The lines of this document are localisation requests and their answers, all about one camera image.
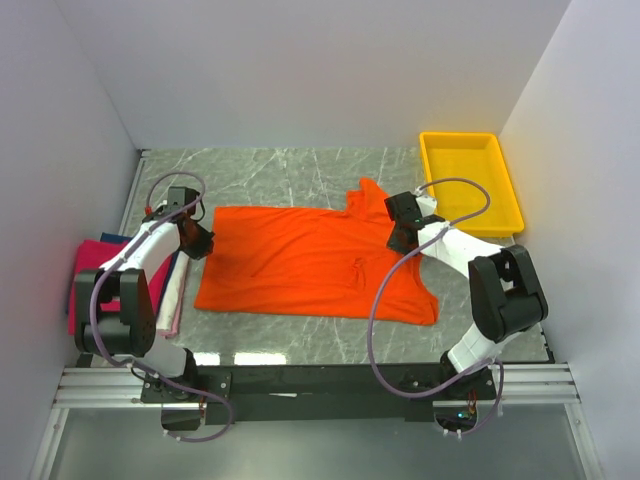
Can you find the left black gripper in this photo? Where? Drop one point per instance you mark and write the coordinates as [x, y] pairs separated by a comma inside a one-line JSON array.
[[206, 243]]

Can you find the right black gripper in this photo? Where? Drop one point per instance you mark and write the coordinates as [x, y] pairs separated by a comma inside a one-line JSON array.
[[394, 245]]

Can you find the orange t shirt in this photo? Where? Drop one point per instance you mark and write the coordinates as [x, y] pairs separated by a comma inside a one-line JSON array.
[[313, 262]]

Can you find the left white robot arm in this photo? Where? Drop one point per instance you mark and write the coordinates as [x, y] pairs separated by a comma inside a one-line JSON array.
[[113, 312]]

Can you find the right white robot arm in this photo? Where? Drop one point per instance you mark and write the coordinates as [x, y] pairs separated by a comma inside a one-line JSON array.
[[506, 296]]

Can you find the folded navy t shirt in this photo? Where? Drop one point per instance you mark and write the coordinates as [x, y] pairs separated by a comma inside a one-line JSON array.
[[165, 270]]

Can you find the yellow plastic tray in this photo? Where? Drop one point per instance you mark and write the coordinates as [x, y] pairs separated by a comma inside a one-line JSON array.
[[471, 173]]

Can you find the folded magenta t shirt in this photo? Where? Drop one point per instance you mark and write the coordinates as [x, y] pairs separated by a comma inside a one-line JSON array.
[[91, 255]]

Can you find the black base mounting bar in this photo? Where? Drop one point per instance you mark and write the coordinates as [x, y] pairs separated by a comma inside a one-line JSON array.
[[315, 392]]

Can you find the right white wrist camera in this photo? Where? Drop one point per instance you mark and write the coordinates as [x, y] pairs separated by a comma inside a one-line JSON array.
[[427, 204]]

